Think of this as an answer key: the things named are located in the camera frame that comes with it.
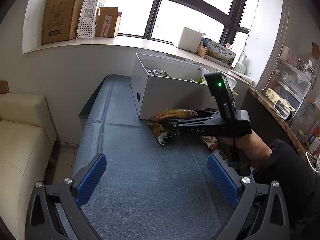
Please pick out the tan tissue box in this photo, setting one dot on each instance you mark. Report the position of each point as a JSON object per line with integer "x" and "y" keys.
{"x": 231, "y": 82}

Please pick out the small cardboard box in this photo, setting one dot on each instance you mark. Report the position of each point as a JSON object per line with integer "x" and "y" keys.
{"x": 110, "y": 17}

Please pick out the dark white-label snack packet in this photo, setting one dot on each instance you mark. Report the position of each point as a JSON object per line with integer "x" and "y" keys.
{"x": 156, "y": 72}

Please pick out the white cardboard box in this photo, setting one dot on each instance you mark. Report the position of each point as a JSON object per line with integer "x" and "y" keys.
{"x": 175, "y": 92}

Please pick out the orange-brown snack packet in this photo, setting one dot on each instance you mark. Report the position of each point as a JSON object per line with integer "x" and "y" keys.
{"x": 172, "y": 113}

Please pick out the white tube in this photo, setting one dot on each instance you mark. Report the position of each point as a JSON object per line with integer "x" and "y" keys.
{"x": 246, "y": 78}

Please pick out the green-white tissue pack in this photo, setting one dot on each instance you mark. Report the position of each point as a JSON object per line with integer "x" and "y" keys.
{"x": 271, "y": 95}

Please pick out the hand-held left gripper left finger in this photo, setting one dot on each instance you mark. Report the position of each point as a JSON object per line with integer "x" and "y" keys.
{"x": 91, "y": 177}

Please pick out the landscape-printed carton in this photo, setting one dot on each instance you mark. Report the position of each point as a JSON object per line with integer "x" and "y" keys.
{"x": 220, "y": 53}

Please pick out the wooden counter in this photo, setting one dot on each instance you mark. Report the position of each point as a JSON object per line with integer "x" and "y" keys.
{"x": 265, "y": 107}

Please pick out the beige leather sofa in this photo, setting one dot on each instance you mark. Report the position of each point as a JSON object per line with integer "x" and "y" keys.
{"x": 20, "y": 142}

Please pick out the pink printed snack packet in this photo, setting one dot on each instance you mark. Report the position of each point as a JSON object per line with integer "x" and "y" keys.
{"x": 208, "y": 141}

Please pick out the white alarm clock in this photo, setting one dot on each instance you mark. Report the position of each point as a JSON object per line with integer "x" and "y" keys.
{"x": 283, "y": 108}

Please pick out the green snack packet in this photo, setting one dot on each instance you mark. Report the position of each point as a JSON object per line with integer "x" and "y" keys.
{"x": 201, "y": 80}

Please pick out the clear plastic container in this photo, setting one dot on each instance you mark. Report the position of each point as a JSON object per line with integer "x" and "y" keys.
{"x": 305, "y": 120}

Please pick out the blue tablecloth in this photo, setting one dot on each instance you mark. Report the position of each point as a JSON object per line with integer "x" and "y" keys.
{"x": 150, "y": 180}

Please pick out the clear plastic drawer unit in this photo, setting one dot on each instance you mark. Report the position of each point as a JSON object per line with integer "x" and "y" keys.
{"x": 292, "y": 85}

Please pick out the white plastic bottle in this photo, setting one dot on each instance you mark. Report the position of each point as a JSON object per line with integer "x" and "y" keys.
{"x": 240, "y": 66}

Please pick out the olive snack packet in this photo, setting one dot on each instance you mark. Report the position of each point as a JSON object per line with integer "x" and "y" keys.
{"x": 157, "y": 130}

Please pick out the pink floral tissue pack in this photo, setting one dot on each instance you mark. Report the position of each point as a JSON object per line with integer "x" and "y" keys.
{"x": 287, "y": 55}

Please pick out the person's right hand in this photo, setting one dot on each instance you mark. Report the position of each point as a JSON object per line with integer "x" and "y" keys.
{"x": 255, "y": 147}

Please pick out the large cardboard box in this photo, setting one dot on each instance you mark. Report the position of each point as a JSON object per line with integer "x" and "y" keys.
{"x": 60, "y": 12}

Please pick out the white foam box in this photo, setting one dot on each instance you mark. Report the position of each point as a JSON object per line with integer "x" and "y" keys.
{"x": 186, "y": 40}

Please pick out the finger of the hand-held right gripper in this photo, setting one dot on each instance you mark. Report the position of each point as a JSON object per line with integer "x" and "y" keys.
{"x": 207, "y": 112}
{"x": 171, "y": 125}

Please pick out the white desktop organizer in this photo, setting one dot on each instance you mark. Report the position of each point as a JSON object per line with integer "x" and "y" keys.
{"x": 310, "y": 67}

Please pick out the black window frame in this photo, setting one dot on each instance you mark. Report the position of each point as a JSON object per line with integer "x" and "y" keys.
{"x": 155, "y": 12}

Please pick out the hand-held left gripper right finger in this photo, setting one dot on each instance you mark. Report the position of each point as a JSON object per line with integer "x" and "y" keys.
{"x": 222, "y": 180}

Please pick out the person's right forearm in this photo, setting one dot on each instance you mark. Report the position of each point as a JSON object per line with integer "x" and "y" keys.
{"x": 295, "y": 180}

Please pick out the open brown cardboard box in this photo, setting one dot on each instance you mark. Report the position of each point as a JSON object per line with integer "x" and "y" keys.
{"x": 315, "y": 51}

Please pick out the polka-dotted paper bag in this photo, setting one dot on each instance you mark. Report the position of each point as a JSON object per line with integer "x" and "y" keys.
{"x": 86, "y": 12}

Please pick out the brown cardboard piece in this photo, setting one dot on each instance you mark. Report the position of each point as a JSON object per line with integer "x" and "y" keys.
{"x": 3, "y": 87}

